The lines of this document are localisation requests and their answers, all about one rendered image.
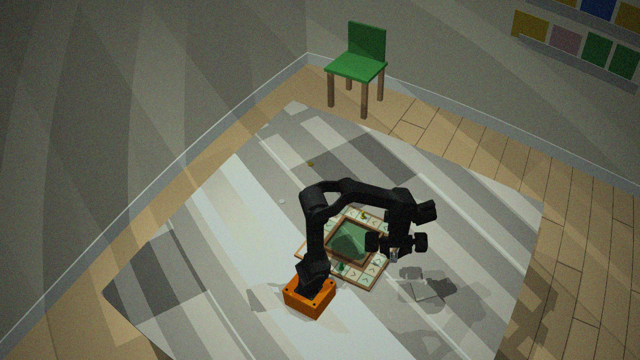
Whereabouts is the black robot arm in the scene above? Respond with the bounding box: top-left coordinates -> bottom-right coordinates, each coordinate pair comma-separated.
294,177 -> 437,301

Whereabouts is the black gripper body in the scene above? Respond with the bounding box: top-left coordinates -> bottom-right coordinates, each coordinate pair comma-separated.
364,227 -> 428,253

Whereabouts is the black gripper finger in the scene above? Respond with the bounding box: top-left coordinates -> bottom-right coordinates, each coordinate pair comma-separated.
397,247 -> 413,259
379,248 -> 390,259

